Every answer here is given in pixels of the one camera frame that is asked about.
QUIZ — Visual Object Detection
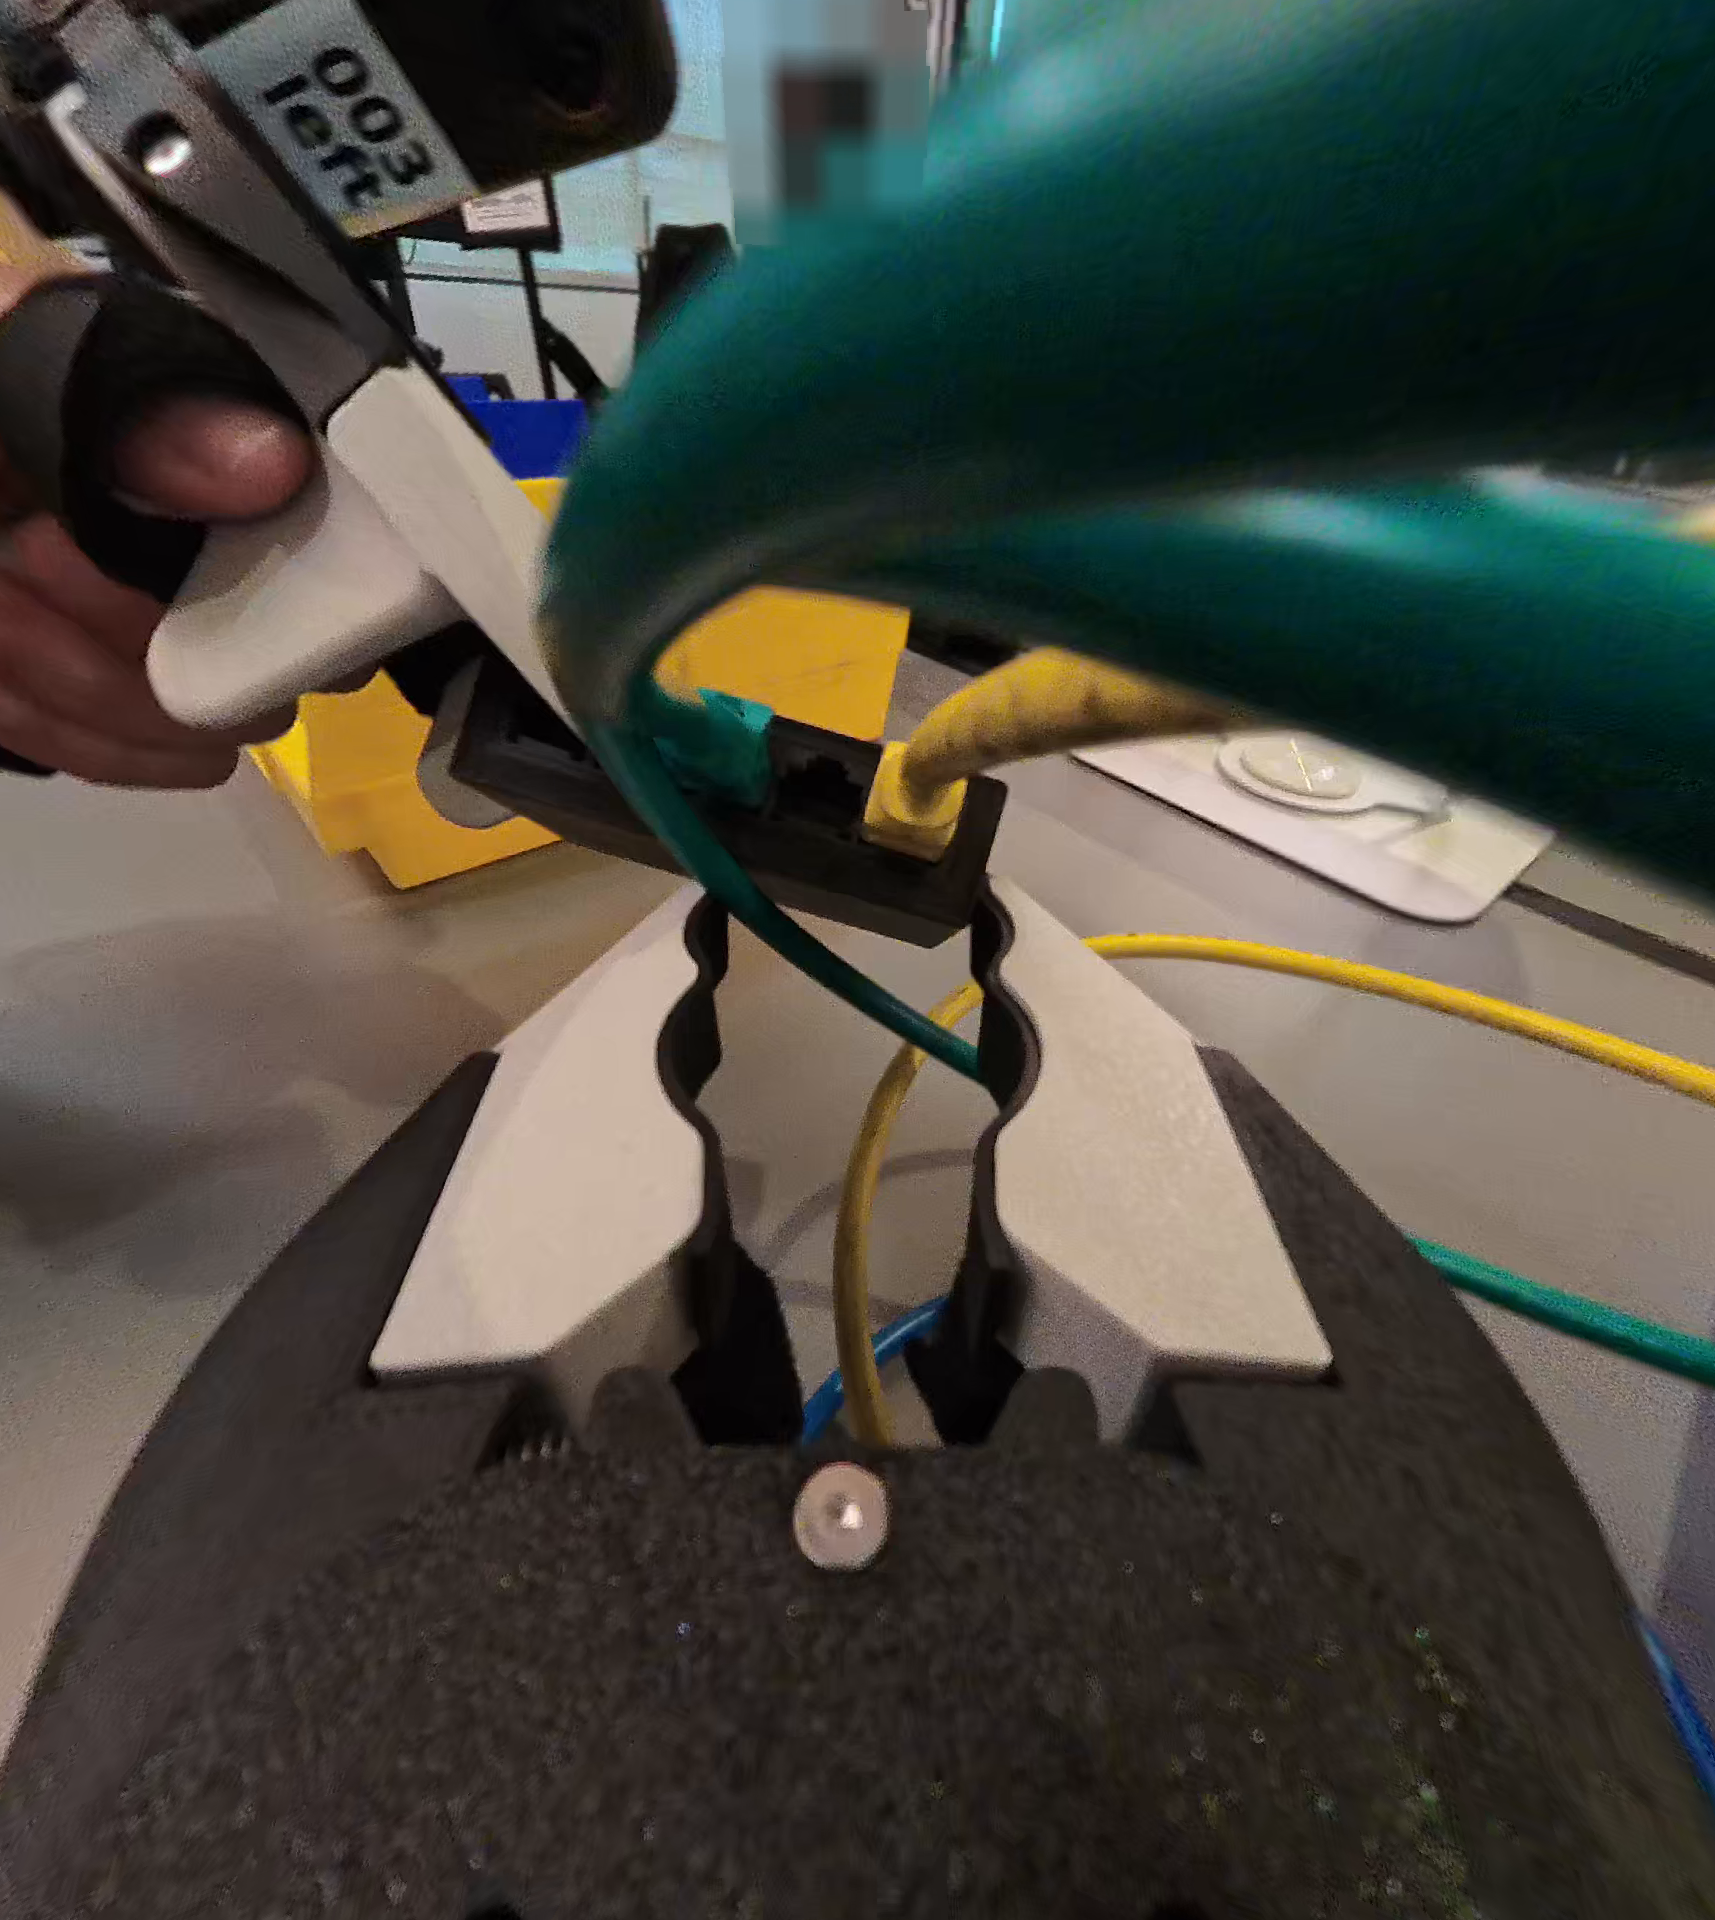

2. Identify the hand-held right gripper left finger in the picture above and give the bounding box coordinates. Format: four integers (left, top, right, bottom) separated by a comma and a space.
368, 884, 802, 1449

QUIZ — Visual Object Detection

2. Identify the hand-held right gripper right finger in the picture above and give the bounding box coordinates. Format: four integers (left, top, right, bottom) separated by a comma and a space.
906, 876, 1340, 1449

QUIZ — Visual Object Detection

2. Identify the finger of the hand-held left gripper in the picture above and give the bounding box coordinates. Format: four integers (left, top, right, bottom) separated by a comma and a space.
144, 359, 592, 743
414, 660, 518, 833

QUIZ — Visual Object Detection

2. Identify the yellow plastic bin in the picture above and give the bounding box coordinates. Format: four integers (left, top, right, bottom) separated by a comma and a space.
246, 475, 914, 891

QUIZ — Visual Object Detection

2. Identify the blue ethernet cable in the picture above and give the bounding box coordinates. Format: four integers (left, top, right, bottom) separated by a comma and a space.
798, 1296, 1715, 1920

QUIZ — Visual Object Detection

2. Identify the black network switch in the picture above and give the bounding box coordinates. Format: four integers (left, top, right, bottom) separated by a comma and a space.
450, 660, 1010, 949

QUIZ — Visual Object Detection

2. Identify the yellow ethernet cable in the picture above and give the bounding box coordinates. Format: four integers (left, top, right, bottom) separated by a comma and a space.
834, 648, 1715, 1449

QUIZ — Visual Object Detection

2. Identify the green ethernet cable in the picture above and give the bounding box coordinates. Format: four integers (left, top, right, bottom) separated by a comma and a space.
540, 0, 1715, 1428

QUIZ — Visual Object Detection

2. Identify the person's left hand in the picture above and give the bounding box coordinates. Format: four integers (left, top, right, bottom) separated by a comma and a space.
0, 223, 320, 789

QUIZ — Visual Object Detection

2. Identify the blue plastic bin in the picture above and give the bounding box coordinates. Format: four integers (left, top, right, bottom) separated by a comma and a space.
444, 373, 592, 470

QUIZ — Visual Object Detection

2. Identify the white stand base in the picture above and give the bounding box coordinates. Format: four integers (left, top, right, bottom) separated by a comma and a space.
1072, 729, 1556, 926

